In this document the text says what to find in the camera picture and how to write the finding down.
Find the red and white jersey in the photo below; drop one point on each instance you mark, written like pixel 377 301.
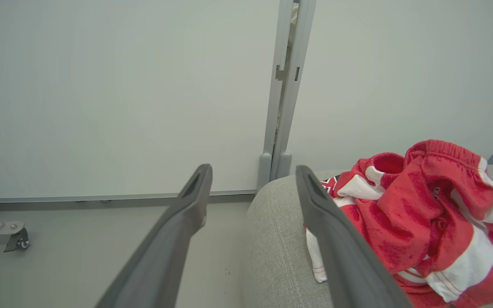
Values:
pixel 417 214

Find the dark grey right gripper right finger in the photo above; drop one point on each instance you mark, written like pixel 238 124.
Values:
pixel 345 256

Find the grey fabric sofa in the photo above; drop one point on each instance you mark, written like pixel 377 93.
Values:
pixel 276 244

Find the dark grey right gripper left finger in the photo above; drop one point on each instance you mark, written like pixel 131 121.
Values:
pixel 165 244

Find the small black caster wheel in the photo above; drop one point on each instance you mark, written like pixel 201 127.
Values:
pixel 22 243

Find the grey partition bottom rail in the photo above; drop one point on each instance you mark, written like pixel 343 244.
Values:
pixel 79 197

